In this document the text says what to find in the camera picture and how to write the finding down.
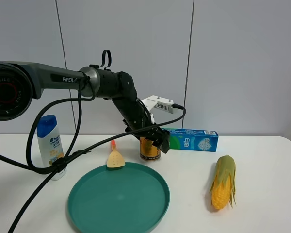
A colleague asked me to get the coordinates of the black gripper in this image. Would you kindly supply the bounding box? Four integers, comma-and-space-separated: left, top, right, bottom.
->
122, 98, 170, 154

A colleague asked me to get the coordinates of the gold energy drink can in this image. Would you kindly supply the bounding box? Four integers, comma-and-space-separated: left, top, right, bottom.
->
140, 137, 161, 161

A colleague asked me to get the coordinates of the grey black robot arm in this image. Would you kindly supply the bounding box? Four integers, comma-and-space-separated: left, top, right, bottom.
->
0, 61, 170, 153

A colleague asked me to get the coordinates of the blue green toothpaste box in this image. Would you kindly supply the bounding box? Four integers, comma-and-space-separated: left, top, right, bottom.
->
165, 128, 219, 152

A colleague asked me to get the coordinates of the round teal plastic plate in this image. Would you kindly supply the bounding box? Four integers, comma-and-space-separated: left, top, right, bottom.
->
67, 162, 170, 233

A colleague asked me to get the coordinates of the yellow corn cob with husk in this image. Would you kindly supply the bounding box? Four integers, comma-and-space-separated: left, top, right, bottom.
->
210, 155, 236, 210

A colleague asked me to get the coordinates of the white blue shampoo bottle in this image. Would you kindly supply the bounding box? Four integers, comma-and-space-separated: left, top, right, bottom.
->
37, 115, 64, 167

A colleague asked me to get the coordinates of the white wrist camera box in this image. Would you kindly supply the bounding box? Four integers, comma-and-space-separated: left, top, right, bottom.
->
142, 95, 174, 114

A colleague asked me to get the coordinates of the yellow toy spatula red handle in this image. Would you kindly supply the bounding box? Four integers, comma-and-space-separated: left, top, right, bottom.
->
107, 140, 126, 169

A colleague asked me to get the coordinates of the black cable bundle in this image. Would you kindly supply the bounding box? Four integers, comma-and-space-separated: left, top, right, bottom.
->
0, 50, 186, 233

